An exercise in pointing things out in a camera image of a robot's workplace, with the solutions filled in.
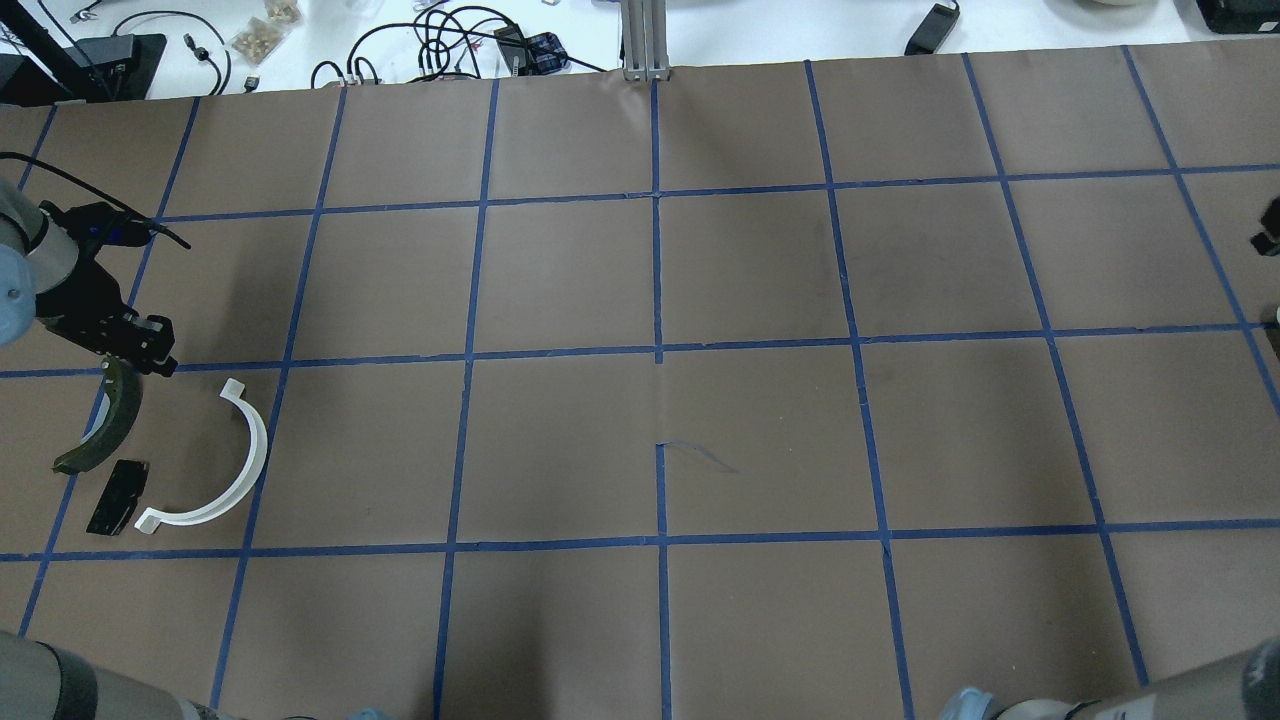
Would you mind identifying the black brake pad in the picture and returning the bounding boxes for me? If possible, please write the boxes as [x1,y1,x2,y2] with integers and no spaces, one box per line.
[84,459,148,537]

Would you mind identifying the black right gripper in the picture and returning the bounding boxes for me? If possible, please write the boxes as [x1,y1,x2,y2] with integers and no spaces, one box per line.
[1251,196,1280,256]

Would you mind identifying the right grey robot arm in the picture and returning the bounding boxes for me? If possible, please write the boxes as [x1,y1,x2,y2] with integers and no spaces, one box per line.
[876,172,1277,719]

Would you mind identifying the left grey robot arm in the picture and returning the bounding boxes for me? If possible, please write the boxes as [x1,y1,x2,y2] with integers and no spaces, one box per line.
[1,179,179,377]

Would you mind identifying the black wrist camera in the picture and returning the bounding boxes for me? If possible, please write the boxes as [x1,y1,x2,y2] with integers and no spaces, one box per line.
[38,201,192,252]

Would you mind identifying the aluminium frame post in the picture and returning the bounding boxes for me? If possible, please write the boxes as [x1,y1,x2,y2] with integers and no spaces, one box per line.
[618,0,669,82]

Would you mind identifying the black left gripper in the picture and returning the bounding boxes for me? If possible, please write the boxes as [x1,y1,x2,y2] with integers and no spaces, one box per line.
[38,259,179,378]

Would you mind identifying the black power adapter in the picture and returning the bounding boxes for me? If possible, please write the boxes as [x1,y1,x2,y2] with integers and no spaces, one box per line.
[902,1,961,56]

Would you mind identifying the white plastic half ring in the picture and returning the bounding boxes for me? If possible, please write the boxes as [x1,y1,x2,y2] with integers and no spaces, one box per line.
[134,378,269,536]

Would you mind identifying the green curved brake shoe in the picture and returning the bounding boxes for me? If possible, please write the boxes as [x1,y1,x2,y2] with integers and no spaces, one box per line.
[52,357,143,477]

